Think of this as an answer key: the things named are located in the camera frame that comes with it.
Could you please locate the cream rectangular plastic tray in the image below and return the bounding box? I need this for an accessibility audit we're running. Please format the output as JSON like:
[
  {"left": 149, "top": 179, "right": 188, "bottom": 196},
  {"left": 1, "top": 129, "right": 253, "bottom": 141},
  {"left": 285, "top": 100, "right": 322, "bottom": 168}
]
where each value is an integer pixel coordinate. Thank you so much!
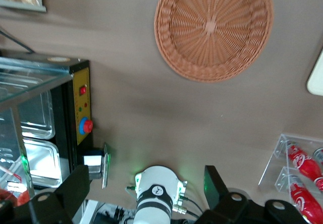
[{"left": 306, "top": 47, "right": 323, "bottom": 96}]

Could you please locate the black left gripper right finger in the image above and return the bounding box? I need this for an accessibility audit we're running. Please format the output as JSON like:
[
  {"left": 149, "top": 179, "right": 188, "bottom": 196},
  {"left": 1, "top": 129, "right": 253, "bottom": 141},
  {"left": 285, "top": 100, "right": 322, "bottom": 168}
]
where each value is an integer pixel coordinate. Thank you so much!
[{"left": 195, "top": 164, "right": 311, "bottom": 224}]

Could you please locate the brown round wicker basket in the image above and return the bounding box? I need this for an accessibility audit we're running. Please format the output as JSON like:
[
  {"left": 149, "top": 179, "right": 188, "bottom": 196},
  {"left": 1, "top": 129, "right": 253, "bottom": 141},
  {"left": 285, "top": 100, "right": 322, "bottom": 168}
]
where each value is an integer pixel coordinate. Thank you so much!
[{"left": 153, "top": 0, "right": 275, "bottom": 84}]

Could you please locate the thin black table cable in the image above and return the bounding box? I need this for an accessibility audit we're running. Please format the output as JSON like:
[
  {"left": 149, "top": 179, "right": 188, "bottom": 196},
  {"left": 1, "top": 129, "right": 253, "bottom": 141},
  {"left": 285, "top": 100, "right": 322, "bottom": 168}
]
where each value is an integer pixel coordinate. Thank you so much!
[{"left": 0, "top": 26, "right": 35, "bottom": 54}]

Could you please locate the clear acrylic bottle rack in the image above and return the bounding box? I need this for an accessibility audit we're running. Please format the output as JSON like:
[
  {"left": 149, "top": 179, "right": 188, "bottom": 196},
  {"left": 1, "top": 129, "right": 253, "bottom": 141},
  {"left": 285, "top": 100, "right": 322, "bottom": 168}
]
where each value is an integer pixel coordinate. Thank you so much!
[{"left": 258, "top": 132, "right": 323, "bottom": 224}]

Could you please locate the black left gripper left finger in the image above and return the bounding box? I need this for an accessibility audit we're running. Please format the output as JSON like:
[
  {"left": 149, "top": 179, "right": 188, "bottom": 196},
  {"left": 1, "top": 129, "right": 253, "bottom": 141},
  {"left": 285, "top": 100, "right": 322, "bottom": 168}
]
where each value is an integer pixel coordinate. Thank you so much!
[{"left": 0, "top": 164, "right": 91, "bottom": 224}]

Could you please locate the steel warmer pan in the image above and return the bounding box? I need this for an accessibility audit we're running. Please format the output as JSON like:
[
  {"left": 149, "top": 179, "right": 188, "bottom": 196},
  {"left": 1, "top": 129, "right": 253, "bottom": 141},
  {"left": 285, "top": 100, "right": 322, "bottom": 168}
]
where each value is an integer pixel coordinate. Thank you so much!
[
  {"left": 23, "top": 137, "right": 64, "bottom": 189},
  {"left": 18, "top": 89, "right": 57, "bottom": 140}
]

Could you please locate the black food warmer display case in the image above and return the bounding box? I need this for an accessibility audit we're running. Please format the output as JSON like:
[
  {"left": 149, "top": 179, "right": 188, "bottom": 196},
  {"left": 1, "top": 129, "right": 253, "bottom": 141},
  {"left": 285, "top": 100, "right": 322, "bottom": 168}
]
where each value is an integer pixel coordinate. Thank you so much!
[{"left": 0, "top": 49, "right": 112, "bottom": 207}]

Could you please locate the orange fried food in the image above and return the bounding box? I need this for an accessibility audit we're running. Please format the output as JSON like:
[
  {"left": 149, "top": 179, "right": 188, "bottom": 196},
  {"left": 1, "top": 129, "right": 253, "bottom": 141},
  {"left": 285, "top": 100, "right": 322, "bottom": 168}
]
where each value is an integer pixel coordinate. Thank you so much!
[{"left": 0, "top": 188, "right": 31, "bottom": 207}]

